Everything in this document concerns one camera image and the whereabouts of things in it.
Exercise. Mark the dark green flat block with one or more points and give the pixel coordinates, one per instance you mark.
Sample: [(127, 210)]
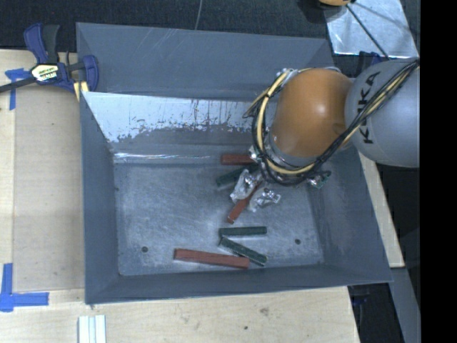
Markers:
[(244, 251), (225, 179), (242, 231)]

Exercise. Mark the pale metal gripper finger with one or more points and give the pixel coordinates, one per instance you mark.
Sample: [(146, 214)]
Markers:
[(243, 185), (266, 198)]

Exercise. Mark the grey metal bin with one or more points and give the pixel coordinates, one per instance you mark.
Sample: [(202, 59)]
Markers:
[(171, 206)]

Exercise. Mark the red-brown flat block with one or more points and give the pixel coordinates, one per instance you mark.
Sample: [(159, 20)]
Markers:
[(235, 159), (210, 258), (236, 210)]

